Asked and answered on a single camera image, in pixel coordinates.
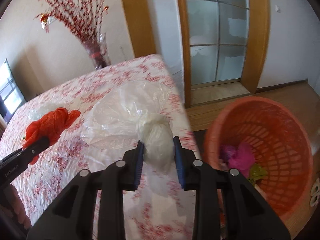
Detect magenta plastic bag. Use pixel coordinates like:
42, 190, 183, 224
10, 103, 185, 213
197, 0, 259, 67
220, 142, 255, 173

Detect person's left hand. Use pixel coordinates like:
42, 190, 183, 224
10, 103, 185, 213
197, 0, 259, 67
1, 184, 31, 230

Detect red plastic bag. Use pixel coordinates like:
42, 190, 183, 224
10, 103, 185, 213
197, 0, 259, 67
22, 107, 81, 149

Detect floral pink tablecloth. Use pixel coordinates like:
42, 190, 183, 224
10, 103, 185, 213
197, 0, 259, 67
1, 54, 199, 239

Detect red berry branches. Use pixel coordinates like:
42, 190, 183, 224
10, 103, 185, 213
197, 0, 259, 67
35, 0, 111, 55

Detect glass vase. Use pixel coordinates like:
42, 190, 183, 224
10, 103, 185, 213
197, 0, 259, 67
84, 33, 111, 70

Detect clear plastic bag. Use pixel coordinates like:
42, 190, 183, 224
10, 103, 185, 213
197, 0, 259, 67
81, 80, 174, 174

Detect frosted glass sliding door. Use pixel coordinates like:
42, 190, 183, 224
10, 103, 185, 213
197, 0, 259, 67
183, 0, 251, 86

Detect red plastic trash basket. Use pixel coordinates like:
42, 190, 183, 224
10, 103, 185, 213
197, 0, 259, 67
203, 96, 313, 220

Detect white slippers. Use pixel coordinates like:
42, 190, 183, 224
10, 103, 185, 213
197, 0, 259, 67
309, 178, 320, 207

